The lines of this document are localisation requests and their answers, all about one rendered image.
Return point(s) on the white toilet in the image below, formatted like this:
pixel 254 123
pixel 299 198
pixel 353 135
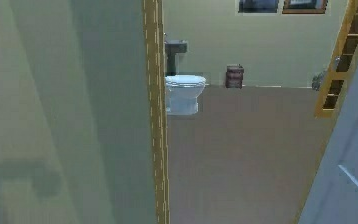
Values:
pixel 183 91

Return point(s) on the dark red bin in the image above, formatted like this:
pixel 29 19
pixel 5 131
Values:
pixel 234 76

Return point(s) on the dark framed picture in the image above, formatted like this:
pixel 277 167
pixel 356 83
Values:
pixel 258 5

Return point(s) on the small grey green object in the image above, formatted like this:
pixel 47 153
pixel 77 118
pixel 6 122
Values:
pixel 317 81

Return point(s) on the brown framed picture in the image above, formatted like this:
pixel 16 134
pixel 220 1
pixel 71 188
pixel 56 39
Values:
pixel 305 5

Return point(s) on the yellow wooden room door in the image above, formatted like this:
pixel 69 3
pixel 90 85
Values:
pixel 342 60

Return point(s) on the yellow door frame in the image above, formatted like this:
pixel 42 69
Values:
pixel 156 110

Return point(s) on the dark grey pedestal sink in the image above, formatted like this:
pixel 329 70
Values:
pixel 173 50

